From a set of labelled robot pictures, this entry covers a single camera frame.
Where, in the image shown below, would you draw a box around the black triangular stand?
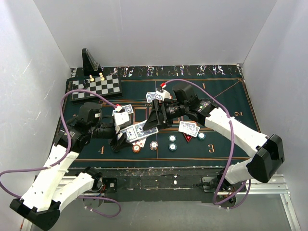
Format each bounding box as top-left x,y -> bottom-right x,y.
82,48 -> 102,76

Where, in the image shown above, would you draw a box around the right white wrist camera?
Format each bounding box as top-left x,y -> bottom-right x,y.
155,89 -> 170,101

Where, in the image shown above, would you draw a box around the small chess board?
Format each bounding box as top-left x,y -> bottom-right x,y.
69,75 -> 123,99

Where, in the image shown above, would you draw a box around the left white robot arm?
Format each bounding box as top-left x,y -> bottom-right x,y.
10,103 -> 130,231

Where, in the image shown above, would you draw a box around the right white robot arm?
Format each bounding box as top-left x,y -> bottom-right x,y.
144,81 -> 284,191

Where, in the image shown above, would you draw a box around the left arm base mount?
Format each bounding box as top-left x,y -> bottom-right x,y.
81,177 -> 118,209

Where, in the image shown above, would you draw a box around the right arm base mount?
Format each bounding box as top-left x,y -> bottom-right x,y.
194,174 -> 251,210

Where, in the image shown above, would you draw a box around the eight of diamonds card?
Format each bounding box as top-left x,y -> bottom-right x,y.
132,138 -> 146,148

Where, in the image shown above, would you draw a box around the green poker chip stack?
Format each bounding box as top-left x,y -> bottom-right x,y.
168,143 -> 177,151

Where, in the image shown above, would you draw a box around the card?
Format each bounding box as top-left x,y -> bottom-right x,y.
122,104 -> 134,114
179,121 -> 196,133

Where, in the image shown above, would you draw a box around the aluminium rail frame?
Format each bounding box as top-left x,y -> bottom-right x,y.
20,174 -> 301,231

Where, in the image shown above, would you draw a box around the blue backed card deck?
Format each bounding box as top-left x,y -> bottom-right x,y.
128,120 -> 158,142

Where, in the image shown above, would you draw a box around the green chips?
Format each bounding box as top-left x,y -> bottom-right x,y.
197,132 -> 205,141

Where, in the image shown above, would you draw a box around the orange poker chip stack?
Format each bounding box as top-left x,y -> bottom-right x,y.
132,144 -> 141,153

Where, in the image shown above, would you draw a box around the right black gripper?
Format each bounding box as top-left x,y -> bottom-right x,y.
142,98 -> 188,131

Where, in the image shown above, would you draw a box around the red triangular dealer button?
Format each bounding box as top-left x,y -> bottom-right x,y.
184,135 -> 192,142

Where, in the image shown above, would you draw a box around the green poker table mat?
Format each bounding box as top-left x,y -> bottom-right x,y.
71,65 -> 259,168

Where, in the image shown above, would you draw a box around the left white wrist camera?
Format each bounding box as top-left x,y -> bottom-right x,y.
114,111 -> 131,129

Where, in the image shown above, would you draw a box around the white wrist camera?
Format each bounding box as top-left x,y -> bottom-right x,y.
155,89 -> 170,101
114,111 -> 131,129

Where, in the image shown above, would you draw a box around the card dealt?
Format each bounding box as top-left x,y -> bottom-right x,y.
146,92 -> 163,103
185,125 -> 200,137

